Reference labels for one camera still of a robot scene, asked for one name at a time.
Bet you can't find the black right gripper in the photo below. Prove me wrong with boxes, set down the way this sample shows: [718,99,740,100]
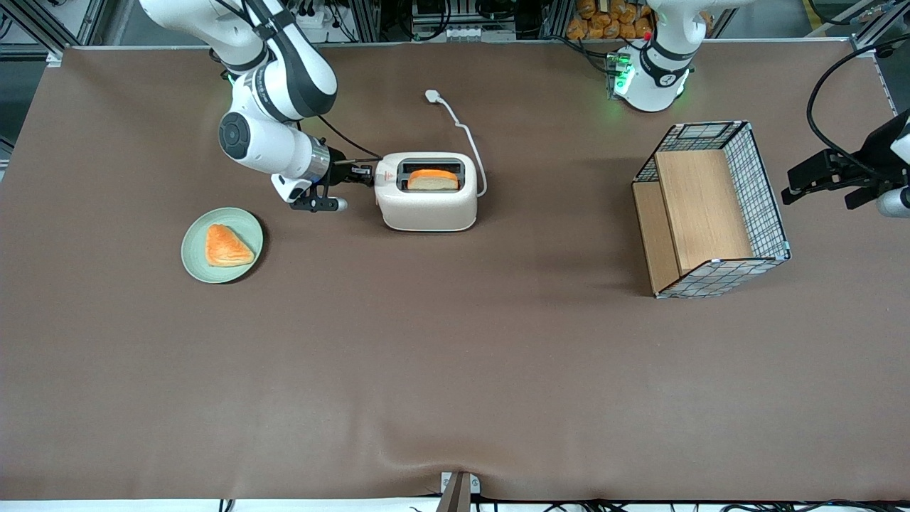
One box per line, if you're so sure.
[326,148,376,188]

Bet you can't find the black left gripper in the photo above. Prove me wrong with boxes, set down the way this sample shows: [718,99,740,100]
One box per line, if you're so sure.
[782,117,910,209]

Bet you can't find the white toaster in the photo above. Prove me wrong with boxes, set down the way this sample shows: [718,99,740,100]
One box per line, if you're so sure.
[373,151,478,233]

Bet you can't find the toast bread slice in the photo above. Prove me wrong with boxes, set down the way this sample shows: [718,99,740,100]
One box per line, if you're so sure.
[406,169,461,191]

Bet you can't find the pale green plate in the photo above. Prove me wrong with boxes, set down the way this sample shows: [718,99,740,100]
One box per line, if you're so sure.
[181,207,264,284]

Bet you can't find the triangular orange pastry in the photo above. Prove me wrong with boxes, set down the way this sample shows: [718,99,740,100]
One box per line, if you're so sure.
[205,224,255,268]

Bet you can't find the brown table cloth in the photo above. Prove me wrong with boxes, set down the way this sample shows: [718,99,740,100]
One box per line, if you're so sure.
[0,39,910,502]

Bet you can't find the green-lit control box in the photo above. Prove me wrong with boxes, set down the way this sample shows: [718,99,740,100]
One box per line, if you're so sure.
[606,51,635,99]

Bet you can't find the pile of bread rolls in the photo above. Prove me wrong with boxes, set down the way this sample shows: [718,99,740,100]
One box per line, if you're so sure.
[567,0,714,41]

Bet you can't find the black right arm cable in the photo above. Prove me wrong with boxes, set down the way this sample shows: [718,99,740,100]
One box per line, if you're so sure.
[316,115,383,160]

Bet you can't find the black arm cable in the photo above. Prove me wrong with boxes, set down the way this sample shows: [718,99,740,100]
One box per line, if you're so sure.
[806,41,910,159]
[316,115,383,160]

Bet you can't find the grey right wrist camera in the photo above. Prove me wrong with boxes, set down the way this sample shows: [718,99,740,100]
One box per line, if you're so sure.
[290,195,349,214]

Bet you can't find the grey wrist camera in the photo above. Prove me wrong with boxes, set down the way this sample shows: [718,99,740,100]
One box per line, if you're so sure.
[877,186,910,218]
[290,195,349,214]

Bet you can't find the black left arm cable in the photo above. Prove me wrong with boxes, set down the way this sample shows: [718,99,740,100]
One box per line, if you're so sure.
[806,41,910,159]

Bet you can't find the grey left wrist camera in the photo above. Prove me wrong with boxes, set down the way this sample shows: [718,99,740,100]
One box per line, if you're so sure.
[877,186,910,218]

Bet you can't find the white power cord with plug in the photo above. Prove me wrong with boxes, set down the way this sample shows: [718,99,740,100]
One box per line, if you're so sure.
[425,89,488,198]

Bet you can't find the wire basket with wooden shelf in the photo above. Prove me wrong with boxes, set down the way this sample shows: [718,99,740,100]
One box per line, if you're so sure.
[632,121,791,299]

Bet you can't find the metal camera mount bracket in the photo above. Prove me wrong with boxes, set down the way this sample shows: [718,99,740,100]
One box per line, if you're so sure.
[435,471,481,512]

